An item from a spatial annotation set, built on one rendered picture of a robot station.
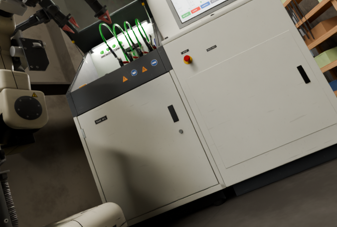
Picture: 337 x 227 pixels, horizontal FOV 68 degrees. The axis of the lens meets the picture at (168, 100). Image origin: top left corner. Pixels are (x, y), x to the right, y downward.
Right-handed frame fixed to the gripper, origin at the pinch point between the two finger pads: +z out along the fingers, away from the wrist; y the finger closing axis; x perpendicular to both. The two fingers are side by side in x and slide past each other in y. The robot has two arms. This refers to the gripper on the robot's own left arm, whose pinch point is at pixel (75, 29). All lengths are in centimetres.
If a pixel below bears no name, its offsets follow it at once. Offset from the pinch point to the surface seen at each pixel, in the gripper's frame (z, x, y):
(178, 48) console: 48, 33, -43
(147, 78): 46, 38, -18
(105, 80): 30.4, 29.5, 3.4
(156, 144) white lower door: 69, 63, 1
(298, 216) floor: 83, 129, -43
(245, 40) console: 68, 44, -73
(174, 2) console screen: 39, -19, -58
